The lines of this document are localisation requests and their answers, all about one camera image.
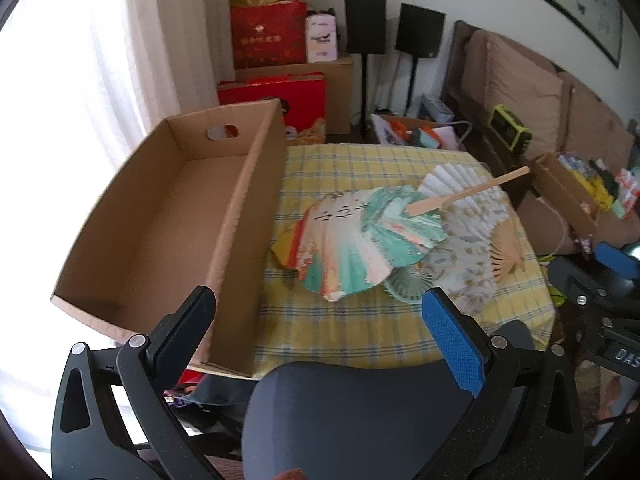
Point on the pink and white package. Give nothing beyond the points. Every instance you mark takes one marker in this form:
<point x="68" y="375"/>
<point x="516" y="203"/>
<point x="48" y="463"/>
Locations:
<point x="321" y="35"/>

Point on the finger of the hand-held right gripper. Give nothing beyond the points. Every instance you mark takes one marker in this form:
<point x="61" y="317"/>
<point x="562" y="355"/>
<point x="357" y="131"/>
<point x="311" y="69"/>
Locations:
<point x="580" y="285"/>
<point x="617" y="260"/>

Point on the teal and orange paper fan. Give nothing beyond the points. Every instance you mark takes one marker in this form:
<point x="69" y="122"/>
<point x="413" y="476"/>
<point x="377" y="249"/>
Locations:
<point x="350" y="250"/>

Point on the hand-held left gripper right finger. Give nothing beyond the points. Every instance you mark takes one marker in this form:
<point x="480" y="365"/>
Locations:
<point x="452" y="340"/>

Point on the light blue box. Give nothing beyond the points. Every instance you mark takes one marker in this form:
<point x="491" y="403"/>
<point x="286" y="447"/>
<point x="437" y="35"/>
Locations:
<point x="434" y="107"/>

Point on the pile of colourful packets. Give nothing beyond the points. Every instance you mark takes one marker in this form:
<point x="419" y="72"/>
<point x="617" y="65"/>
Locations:
<point x="610" y="185"/>

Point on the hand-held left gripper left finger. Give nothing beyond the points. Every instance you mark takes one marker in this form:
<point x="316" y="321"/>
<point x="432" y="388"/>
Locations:
<point x="185" y="330"/>

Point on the large closed cardboard box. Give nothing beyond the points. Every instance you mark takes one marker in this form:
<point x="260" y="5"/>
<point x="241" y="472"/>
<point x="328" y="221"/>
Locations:
<point x="340" y="95"/>

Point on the red gift bag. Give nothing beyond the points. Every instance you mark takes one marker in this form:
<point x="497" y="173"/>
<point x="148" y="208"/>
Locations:
<point x="267" y="35"/>

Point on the white curtain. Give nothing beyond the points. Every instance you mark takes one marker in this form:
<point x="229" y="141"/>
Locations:
<point x="100" y="60"/>

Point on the white open carton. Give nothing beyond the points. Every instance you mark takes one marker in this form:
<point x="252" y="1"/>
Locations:
<point x="400" y="132"/>

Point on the white floral folding fan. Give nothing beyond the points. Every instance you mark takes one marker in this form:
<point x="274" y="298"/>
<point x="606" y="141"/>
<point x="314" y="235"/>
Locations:
<point x="465" y="265"/>

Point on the red gift box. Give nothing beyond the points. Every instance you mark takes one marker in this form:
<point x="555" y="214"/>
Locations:
<point x="295" y="97"/>

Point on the black speaker stand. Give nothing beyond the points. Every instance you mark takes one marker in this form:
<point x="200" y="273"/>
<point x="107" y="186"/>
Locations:
<point x="366" y="90"/>
<point x="411" y="85"/>

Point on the white paper folding fan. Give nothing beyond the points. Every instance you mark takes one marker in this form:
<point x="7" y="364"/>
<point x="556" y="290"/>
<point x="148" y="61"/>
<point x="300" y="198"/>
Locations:
<point x="450" y="200"/>

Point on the beige sofa cushion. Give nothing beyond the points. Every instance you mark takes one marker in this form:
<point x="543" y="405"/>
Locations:
<point x="520" y="90"/>
<point x="590" y="120"/>

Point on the small brown cardboard box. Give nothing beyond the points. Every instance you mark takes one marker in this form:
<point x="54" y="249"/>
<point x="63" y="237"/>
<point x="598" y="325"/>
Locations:
<point x="565" y="190"/>

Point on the green handheld electric fan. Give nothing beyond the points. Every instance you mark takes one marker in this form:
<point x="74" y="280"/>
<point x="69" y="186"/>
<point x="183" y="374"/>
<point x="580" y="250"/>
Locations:
<point x="405" y="287"/>

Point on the green and black radio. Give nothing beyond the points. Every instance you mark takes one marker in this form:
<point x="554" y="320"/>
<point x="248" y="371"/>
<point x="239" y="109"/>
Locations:
<point x="507" y="127"/>

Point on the grey chair back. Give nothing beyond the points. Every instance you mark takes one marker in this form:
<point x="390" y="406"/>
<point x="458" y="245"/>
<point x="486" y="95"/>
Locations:
<point x="350" y="420"/>

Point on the dark wooden sofa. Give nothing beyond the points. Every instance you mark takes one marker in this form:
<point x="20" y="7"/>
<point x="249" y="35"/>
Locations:
<point x="450" y="85"/>

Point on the yellow checked tablecloth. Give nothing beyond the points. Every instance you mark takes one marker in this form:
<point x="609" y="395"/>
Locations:
<point x="320" y="320"/>

